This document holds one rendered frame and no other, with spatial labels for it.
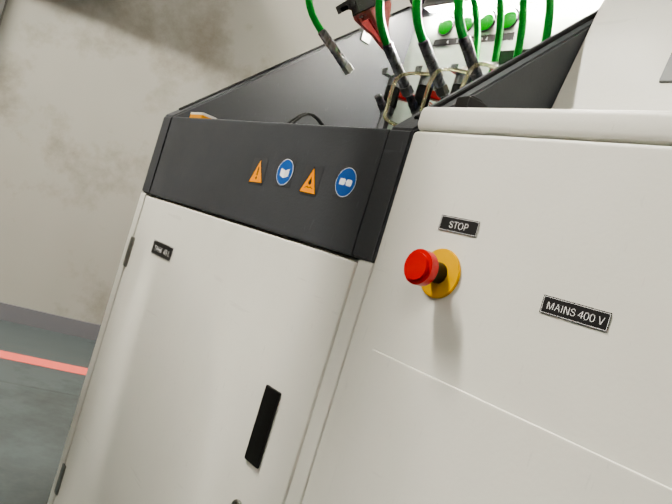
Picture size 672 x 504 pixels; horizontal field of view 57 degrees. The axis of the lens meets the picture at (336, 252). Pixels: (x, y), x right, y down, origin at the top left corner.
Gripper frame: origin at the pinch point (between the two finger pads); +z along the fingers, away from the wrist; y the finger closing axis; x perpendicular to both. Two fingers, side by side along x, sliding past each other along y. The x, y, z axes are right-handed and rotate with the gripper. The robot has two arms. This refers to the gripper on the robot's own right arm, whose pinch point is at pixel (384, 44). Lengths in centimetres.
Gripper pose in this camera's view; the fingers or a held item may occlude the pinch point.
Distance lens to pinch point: 117.9
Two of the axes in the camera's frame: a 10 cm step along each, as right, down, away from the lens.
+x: -4.2, -1.1, 9.0
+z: 3.7, 8.9, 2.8
